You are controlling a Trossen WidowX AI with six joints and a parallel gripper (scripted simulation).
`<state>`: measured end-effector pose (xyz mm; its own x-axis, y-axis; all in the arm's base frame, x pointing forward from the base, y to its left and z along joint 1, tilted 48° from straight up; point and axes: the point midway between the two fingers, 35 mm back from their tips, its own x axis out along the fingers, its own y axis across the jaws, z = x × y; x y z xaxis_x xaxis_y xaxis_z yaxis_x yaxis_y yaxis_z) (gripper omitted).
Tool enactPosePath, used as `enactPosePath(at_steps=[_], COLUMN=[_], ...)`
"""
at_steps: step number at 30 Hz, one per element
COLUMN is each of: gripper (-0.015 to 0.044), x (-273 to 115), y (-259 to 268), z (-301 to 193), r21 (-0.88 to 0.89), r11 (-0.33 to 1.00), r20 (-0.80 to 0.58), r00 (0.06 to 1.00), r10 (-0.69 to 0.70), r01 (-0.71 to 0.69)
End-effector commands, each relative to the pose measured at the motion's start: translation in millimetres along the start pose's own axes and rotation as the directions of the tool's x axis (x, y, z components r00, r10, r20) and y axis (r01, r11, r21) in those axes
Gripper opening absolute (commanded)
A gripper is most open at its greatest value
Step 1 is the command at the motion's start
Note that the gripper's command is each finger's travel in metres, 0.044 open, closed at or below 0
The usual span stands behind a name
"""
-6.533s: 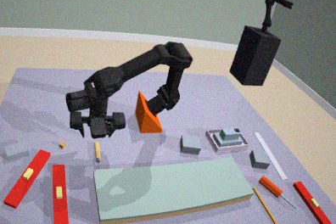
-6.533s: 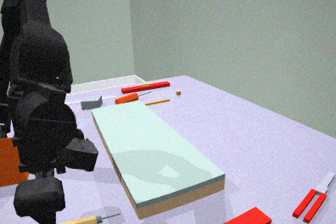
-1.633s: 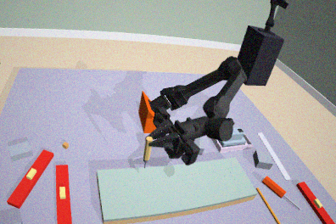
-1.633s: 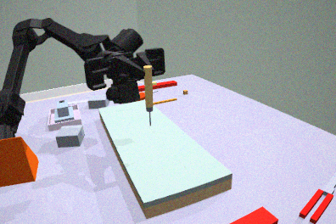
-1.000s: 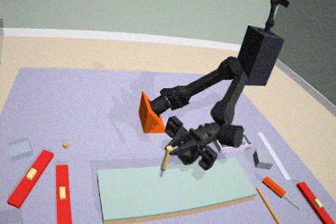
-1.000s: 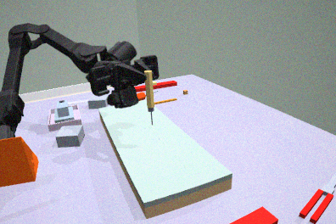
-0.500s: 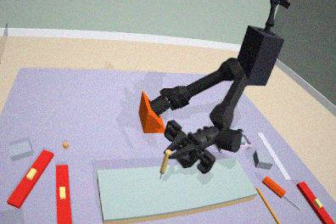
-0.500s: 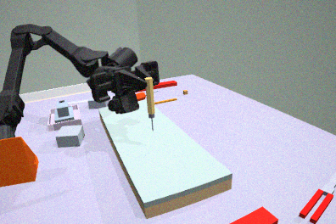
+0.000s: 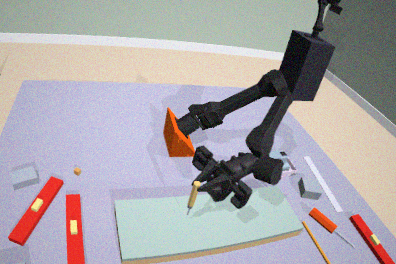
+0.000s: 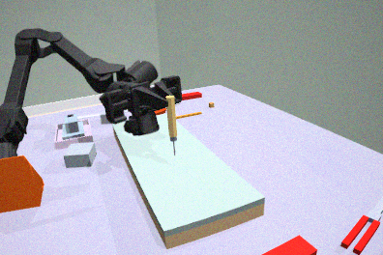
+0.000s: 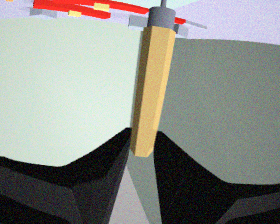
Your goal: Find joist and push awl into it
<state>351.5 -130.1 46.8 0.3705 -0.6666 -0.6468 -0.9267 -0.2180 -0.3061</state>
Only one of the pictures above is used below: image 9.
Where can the white flat bar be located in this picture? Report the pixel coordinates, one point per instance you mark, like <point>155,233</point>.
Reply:
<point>323,185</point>

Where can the yellow-handled awl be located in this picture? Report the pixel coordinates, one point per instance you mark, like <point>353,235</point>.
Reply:
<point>193,195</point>

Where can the red long rectangular bar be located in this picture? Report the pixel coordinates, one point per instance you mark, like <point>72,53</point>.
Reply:
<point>75,250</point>
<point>24,227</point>
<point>371,240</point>

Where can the thin orange rod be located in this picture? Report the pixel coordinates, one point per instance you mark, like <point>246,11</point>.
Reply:
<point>316,243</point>

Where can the orange-handled awl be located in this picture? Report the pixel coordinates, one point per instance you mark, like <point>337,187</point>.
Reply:
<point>325,222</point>

